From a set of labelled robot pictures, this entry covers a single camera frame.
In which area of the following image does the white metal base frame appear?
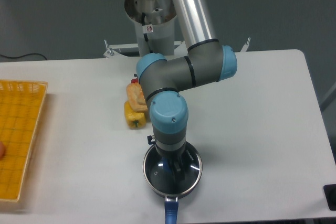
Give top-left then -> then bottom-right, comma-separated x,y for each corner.
102,37 -> 251,59

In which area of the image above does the black table grommet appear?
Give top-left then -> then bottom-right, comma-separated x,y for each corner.
323,184 -> 336,211

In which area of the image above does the yellow bell pepper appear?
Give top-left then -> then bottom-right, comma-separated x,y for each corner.
124,101 -> 146,129

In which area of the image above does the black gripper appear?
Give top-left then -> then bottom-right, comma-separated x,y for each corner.
147,135 -> 185,179

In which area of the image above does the yellow woven basket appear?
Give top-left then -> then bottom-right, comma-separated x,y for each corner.
1,79 -> 48,202

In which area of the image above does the black floor cable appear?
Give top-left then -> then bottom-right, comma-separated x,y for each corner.
0,52 -> 48,61

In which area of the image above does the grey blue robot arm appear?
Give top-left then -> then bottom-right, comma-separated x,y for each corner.
136,0 -> 237,179

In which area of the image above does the red bell pepper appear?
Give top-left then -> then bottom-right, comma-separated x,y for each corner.
131,73 -> 139,83

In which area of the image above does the black pedestal cable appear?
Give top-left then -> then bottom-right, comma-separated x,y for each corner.
141,12 -> 154,53

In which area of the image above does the black saucepan blue handle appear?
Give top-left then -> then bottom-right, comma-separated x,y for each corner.
142,141 -> 203,224

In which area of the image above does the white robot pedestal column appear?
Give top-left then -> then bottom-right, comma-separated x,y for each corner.
124,0 -> 176,56

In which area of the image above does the baked puff pastry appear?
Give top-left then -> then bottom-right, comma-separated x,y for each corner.
126,82 -> 148,112

